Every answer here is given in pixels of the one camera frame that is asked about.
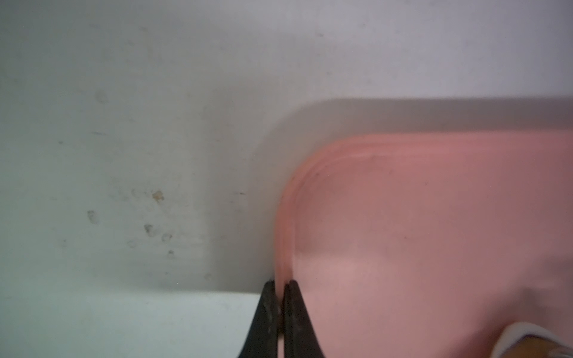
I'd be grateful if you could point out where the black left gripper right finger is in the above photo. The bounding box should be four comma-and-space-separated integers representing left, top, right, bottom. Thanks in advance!
283, 280, 325, 358

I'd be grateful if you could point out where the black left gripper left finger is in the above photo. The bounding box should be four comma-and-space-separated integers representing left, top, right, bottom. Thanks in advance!
238, 280, 281, 358

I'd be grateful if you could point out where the pink plastic tray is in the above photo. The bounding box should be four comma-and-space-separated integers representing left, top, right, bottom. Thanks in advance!
275, 130, 572, 357

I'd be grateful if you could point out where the white dough piece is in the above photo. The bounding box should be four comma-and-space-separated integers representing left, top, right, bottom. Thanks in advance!
489, 322, 572, 358

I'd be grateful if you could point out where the wooden dough roller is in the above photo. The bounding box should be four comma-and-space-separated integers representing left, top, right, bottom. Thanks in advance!
501, 336, 573, 358

